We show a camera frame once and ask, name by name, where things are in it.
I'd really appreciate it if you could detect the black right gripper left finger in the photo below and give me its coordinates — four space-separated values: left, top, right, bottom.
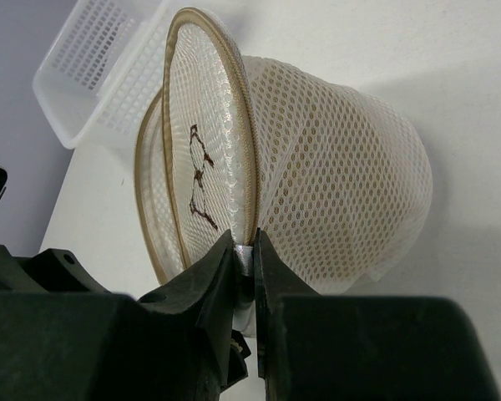
0 233 251 400

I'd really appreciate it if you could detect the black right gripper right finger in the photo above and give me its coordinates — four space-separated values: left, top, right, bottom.
253 231 500 400

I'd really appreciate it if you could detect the round mesh laundry bag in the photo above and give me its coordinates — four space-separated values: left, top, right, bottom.
134 7 434 335

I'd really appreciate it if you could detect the white plastic mesh basket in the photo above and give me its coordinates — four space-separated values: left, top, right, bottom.
33 1 187 149

